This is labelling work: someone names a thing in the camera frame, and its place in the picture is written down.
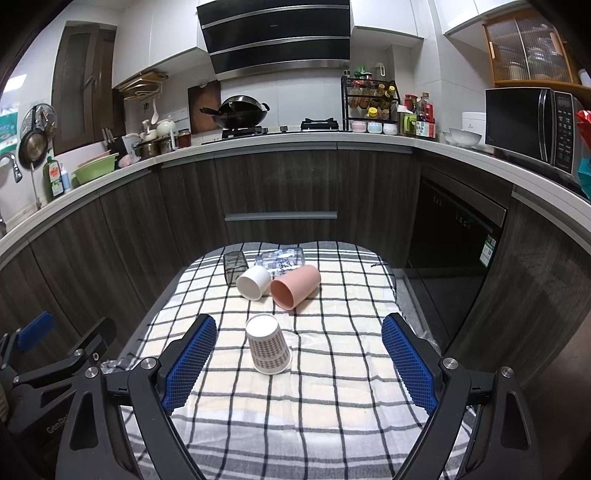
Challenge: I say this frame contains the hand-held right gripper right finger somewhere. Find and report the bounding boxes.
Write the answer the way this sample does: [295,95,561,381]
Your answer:
[381,312,544,480]

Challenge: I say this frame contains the black built-in dishwasher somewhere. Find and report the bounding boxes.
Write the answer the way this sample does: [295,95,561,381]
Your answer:
[405,166,509,340]

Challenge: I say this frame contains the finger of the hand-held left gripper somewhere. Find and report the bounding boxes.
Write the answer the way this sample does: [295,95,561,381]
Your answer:
[0,311,55,370]
[11,316,119,393]

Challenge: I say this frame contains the metal drawer handle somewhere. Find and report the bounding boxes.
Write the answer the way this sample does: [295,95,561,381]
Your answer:
[225,211,338,223]

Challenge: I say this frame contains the white cup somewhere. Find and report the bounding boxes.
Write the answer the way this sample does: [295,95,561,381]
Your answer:
[236,265,273,302]

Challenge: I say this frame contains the metal faucet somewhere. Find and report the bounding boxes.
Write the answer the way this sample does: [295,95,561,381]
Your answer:
[0,154,23,184]

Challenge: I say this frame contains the houndstooth paper cup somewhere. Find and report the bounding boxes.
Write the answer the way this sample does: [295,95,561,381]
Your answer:
[245,313,293,375]

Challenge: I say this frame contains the pink cup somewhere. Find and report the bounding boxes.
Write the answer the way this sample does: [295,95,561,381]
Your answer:
[270,264,321,310]

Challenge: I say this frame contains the white rice cooker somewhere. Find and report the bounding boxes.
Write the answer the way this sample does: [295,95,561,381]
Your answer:
[462,112,488,151]

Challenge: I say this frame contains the wall rack with boards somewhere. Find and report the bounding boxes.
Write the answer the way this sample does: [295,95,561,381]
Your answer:
[115,69,169,100]

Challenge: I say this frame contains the green dish soap bottle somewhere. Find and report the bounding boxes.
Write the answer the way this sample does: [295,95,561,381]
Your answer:
[43,157,64,199]

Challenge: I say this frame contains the black microwave oven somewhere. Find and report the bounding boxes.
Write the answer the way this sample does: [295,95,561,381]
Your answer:
[485,88,587,176]

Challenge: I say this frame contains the red plastic bag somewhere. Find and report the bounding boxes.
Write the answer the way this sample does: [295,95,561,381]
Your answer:
[575,110,591,154]

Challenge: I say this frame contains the black range hood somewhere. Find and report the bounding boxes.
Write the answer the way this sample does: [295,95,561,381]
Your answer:
[196,0,354,80]

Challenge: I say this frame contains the wooden glass-door cabinet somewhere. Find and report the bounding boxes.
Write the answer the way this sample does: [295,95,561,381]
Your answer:
[482,11,591,91]

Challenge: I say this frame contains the dark wood base cabinets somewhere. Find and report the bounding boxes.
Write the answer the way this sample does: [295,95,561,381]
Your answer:
[0,141,591,416]

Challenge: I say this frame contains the large white bowl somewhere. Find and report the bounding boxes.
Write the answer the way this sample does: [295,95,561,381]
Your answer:
[449,128,485,147]

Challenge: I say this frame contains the dark wooden cutting board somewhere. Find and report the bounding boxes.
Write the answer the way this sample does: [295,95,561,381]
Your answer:
[187,82,222,136]

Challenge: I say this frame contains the metal pot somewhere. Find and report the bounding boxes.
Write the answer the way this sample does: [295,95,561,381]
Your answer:
[136,138,174,158]

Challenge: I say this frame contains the brown framed window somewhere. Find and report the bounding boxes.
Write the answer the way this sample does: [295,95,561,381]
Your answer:
[51,23,126,156]

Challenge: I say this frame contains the green plastic basin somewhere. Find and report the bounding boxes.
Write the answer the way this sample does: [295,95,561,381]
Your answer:
[73,154,120,185]

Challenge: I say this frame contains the hanging frying pan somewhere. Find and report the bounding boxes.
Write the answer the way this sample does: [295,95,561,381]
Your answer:
[18,105,48,171]

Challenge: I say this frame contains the black wok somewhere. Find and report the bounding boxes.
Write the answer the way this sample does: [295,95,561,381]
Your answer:
[199,95,271,130]

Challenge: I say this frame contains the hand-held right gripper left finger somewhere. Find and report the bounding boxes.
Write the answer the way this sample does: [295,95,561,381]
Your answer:
[55,314,218,480]

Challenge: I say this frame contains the black gas stove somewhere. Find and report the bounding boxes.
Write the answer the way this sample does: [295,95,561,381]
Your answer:
[202,118,345,145]

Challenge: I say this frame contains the black white checkered cloth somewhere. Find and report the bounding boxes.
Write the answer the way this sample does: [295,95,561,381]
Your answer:
[108,240,476,480]

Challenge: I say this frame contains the dark transparent cup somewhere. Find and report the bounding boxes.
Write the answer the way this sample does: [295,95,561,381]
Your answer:
[223,251,250,287]

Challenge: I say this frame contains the clear printed glass cup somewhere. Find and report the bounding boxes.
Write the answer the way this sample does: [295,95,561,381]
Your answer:
[255,247,305,273]

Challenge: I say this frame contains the row of sauce bottles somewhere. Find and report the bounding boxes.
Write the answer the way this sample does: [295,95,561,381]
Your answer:
[400,92,437,138]

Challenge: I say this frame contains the black spice rack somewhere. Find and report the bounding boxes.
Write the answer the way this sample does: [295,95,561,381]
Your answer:
[341,71,400,135]

